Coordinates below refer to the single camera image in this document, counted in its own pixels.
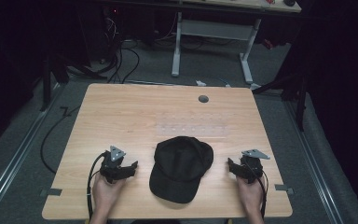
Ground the metal floor rail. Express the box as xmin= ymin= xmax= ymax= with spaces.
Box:
xmin=0 ymin=83 xmax=63 ymax=216
xmin=283 ymin=101 xmax=344 ymax=224

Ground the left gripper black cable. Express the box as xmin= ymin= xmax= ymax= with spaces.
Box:
xmin=86 ymin=151 xmax=110 ymax=221

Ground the black floor cable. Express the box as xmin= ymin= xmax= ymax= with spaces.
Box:
xmin=40 ymin=105 xmax=81 ymax=175

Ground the person's left hand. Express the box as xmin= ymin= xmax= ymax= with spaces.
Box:
xmin=91 ymin=172 xmax=127 ymax=216

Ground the person's right hand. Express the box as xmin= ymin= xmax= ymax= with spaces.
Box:
xmin=236 ymin=175 xmax=268 ymax=216

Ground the bundle of black cables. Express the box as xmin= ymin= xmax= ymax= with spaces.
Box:
xmin=87 ymin=18 xmax=141 ymax=84

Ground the grey tape strip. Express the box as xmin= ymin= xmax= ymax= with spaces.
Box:
xmin=40 ymin=188 xmax=63 ymax=198
xmin=274 ymin=184 xmax=295 ymax=195

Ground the white metal desk frame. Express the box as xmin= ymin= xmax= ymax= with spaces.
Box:
xmin=171 ymin=11 xmax=263 ymax=84

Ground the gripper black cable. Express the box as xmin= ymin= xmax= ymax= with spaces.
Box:
xmin=86 ymin=151 xmax=110 ymax=221
xmin=245 ymin=160 xmax=269 ymax=218

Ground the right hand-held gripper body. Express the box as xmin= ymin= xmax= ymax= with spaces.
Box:
xmin=238 ymin=148 xmax=271 ymax=185

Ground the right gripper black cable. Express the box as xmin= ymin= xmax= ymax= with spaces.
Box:
xmin=245 ymin=160 xmax=269 ymax=218

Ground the black baseball cap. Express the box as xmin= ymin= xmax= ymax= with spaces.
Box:
xmin=148 ymin=135 xmax=214 ymax=204

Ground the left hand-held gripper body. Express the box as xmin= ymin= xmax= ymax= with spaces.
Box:
xmin=99 ymin=145 xmax=127 ymax=185

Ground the black metal stand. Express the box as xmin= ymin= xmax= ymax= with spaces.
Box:
xmin=39 ymin=52 xmax=73 ymax=112
xmin=252 ymin=71 xmax=309 ymax=132

